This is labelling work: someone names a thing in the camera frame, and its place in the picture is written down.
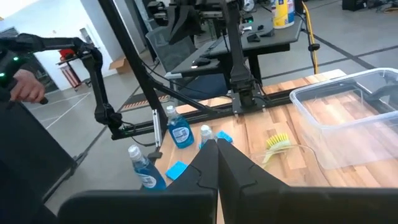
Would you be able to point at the hazard striped floor strip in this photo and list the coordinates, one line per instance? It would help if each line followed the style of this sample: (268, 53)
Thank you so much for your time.
(143, 102)

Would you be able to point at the blue dish soap bottle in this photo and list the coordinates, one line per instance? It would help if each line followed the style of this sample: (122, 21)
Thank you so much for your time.
(180, 133)
(205, 134)

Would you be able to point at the dark grey desk shelf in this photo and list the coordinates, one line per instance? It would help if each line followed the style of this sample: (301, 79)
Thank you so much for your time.
(189, 67)

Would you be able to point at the blue spray bottle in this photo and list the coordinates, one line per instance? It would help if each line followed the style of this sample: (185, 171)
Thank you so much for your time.
(147, 175)

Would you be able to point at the person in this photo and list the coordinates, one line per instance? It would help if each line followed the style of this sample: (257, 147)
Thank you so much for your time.
(25, 155)

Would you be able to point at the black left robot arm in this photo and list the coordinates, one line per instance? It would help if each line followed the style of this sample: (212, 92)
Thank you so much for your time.
(239, 62)

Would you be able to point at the clear rectangular plastic bin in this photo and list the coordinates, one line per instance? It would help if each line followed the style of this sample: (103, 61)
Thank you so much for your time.
(357, 143)

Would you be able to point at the black aluminium table frame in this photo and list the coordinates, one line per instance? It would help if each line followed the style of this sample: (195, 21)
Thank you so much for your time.
(136, 62)

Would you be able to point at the cardboard box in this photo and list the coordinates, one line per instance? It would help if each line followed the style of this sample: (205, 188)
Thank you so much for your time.
(119, 65)

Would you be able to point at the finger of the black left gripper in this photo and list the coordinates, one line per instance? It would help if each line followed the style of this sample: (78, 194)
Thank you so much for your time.
(176, 25)
(194, 18)

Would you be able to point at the dark grey desk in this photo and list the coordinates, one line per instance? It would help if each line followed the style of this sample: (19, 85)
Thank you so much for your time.
(273, 39)

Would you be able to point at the blue sponge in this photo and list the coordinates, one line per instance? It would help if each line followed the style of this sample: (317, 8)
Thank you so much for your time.
(176, 170)
(224, 136)

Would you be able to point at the black computer mouse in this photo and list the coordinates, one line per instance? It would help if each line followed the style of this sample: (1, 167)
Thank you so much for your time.
(200, 61)

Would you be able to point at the yellow wipes canister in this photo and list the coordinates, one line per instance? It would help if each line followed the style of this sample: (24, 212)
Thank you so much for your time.
(281, 15)

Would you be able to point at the grey mesh office chair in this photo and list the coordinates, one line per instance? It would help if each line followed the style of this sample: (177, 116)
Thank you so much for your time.
(169, 49)

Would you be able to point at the person's hand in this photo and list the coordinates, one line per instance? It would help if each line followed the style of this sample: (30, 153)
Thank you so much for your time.
(26, 87)

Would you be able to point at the red tool cart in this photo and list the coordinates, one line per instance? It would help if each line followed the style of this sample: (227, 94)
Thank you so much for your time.
(66, 74)

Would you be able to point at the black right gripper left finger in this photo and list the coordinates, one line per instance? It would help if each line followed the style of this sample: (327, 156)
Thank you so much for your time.
(186, 205)

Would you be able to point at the black triangular plastic part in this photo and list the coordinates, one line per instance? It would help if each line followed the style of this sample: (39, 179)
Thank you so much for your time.
(266, 31)
(253, 38)

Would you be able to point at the silver aluminium bracket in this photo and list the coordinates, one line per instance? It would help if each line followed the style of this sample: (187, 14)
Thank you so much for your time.
(157, 127)

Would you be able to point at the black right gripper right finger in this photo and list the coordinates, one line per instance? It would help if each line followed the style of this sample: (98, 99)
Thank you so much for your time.
(280, 205)

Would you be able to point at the yellow-green dish brush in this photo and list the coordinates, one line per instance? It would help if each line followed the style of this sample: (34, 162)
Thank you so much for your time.
(277, 141)

